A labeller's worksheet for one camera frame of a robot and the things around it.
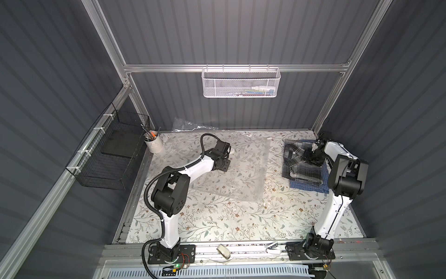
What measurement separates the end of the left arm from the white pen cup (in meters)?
0.42

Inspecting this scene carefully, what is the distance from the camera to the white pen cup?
1.03 m

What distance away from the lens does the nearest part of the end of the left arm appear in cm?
72
